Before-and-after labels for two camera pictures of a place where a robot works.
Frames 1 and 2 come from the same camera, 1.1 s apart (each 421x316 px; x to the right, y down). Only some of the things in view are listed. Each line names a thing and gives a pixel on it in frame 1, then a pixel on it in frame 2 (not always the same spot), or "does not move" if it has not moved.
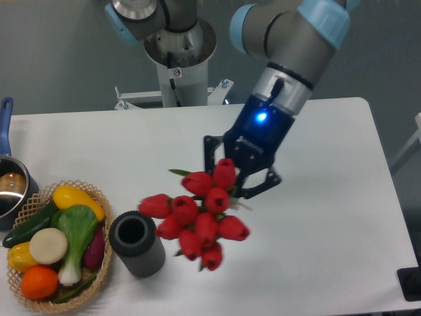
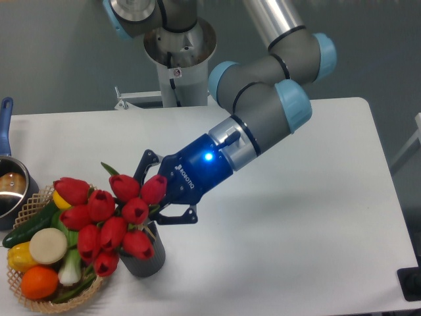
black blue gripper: (252, 142) → (192, 174)
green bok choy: (79, 223) does not move
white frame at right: (411, 141) does not move
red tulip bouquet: (196, 219) → (108, 221)
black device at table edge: (410, 282) does not move
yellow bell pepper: (19, 257) does not move
